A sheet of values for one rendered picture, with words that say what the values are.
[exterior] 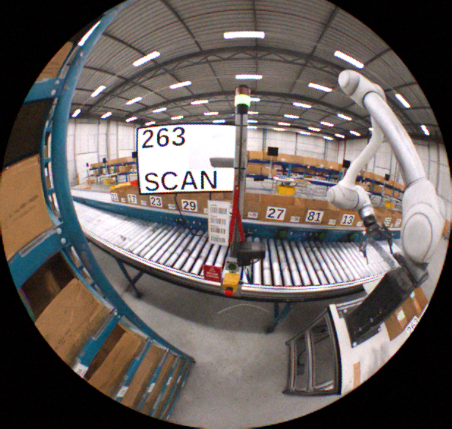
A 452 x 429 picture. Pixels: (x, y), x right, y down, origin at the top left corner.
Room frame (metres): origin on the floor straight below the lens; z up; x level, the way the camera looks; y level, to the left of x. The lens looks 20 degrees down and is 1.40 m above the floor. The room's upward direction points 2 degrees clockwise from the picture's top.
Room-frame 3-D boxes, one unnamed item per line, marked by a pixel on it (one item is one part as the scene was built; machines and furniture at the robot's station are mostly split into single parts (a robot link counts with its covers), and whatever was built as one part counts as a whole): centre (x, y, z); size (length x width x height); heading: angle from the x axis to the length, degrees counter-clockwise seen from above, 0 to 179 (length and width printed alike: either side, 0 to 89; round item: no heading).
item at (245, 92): (0.46, -0.05, 1.62); 0.05 x 0.05 x 0.06
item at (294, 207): (1.11, -0.52, 0.97); 0.39 x 0.29 x 0.17; 80
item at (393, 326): (-0.11, -1.05, 0.80); 0.38 x 0.28 x 0.10; 171
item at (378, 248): (0.46, -1.55, 0.76); 0.46 x 0.01 x 0.09; 170
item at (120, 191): (1.47, 1.41, 0.96); 0.39 x 0.29 x 0.17; 80
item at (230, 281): (0.39, -0.07, 0.84); 0.15 x 0.09 x 0.07; 80
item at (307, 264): (0.63, -0.62, 0.72); 0.52 x 0.05 x 0.05; 170
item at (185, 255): (0.80, 0.27, 0.72); 0.52 x 0.05 x 0.05; 170
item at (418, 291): (-0.21, -1.35, 0.80); 0.38 x 0.28 x 0.10; 171
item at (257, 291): (0.49, 0.10, 0.70); 11.18 x 0.04 x 0.08; 80
